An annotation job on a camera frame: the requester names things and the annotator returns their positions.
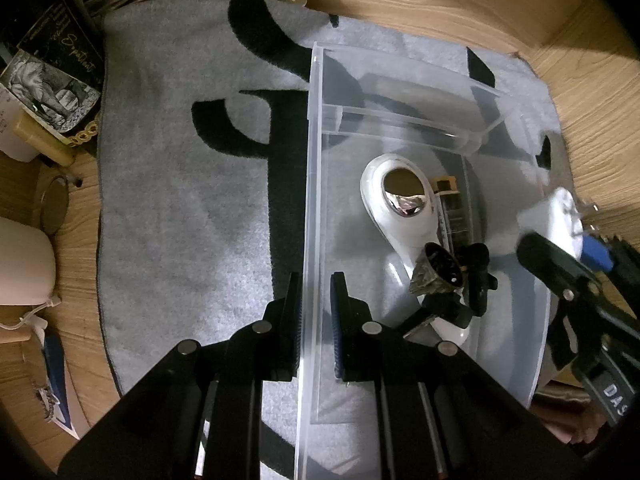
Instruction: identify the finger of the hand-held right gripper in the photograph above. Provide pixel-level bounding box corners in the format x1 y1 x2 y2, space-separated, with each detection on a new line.
580 234 640 301
516 232 640 366

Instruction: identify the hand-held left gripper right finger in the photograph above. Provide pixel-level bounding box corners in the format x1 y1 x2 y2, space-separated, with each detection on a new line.
330 271 586 480

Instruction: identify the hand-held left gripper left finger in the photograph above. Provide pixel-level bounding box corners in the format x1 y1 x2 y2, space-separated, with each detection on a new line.
57 272 303 480

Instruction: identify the white plug adapter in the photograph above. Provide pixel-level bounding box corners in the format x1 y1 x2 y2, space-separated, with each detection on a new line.
520 186 601 261

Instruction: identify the clear plastic storage bin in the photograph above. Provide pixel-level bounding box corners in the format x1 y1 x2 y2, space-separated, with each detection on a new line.
297 41 576 480

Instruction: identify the person's right hand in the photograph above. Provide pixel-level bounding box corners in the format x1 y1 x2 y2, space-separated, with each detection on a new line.
570 410 618 445

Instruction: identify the black bottle with gold cap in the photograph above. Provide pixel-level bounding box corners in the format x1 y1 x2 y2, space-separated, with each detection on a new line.
432 175 473 261

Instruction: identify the white handheld massager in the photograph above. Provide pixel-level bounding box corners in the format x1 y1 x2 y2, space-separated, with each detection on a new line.
360 154 471 345

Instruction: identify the grey mat with black pattern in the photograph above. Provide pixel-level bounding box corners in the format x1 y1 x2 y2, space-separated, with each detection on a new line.
95 0 576 480

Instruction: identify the round hand mirror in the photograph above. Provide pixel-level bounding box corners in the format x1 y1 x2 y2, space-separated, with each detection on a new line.
39 176 71 236

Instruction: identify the beige tube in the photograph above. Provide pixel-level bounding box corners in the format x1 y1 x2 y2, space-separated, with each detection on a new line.
12 110 76 167

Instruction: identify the white paper container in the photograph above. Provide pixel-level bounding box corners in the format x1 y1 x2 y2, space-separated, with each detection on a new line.
0 80 41 163

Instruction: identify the black book with elephant picture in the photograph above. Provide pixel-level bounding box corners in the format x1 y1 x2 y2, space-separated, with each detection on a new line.
0 0 108 148

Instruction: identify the beaded bracelet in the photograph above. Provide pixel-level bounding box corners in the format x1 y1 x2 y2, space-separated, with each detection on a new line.
32 375 61 421

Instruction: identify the white string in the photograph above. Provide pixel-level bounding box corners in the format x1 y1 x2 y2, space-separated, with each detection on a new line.
0 297 63 333

